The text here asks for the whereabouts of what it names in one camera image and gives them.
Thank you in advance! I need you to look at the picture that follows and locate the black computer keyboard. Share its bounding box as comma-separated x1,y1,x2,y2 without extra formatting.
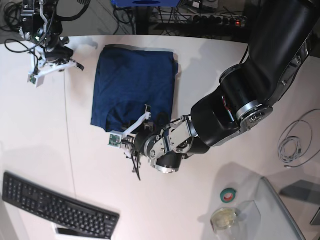
2,172,120,240

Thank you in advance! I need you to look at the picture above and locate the clear glass bottle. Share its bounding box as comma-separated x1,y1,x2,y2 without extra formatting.
210,207,240,240

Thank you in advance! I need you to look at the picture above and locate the green and red tape roll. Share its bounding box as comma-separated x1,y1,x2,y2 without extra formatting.
220,188,237,204

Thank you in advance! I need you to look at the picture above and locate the coiled grey cable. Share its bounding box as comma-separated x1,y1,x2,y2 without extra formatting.
277,108,320,169

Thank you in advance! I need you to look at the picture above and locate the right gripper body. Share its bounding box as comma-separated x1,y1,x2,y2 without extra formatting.
44,43,74,63

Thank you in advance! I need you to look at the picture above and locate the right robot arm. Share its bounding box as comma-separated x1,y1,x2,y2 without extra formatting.
4,0,91,64

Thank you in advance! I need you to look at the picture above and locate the coiled black floor cable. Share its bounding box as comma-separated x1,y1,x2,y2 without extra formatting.
0,0,26,33

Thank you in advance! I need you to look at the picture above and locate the black power strip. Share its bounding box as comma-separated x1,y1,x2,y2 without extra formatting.
174,13,248,28

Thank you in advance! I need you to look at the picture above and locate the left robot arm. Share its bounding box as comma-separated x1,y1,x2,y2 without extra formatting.
134,0,320,174

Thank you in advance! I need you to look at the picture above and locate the blue box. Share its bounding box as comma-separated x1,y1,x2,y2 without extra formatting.
111,0,180,8

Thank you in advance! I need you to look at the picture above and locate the dark blue t-shirt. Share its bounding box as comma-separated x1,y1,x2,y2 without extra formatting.
90,46,179,132

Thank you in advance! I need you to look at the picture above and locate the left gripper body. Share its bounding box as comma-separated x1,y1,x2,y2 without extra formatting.
133,127,160,157

